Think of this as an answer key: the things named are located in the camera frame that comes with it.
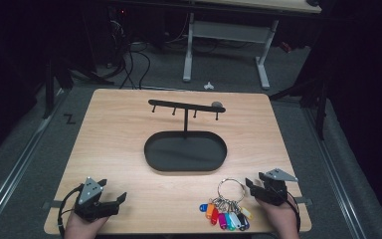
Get key ring with coloured tags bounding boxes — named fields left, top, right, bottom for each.
left=198, top=177, right=254, bottom=232

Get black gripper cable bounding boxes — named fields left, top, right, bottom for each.
left=57, top=183, right=85, bottom=237
left=286, top=194, right=302, bottom=233

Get grey tape strip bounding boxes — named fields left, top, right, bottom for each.
left=293, top=196, right=313, bottom=206
left=41, top=199, right=63, bottom=211

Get metal floor rail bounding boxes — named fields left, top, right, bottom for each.
left=302, top=108, right=368, bottom=239
left=0, top=89, right=68, bottom=230

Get white metal frame desk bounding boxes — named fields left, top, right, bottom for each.
left=182, top=0, right=322, bottom=92

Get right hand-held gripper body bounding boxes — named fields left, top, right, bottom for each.
left=250, top=167, right=299, bottom=207

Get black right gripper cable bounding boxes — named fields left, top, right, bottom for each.
left=286, top=194, right=302, bottom=233

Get black floor cables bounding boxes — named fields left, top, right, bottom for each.
left=105, top=19, right=152, bottom=91

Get person's right hand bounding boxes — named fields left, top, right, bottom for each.
left=258, top=195, right=300, bottom=239

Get black metal stand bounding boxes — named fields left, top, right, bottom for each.
left=268, top=71, right=333, bottom=141
left=42, top=56, right=113, bottom=120

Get black key rack with tray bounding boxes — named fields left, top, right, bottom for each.
left=143, top=99, right=229, bottom=173

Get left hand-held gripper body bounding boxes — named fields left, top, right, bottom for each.
left=74, top=176, right=120, bottom=223

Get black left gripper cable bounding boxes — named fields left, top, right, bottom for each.
left=57, top=183, right=85, bottom=237

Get person's left hand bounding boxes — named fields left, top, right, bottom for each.
left=64, top=212, right=109, bottom=239

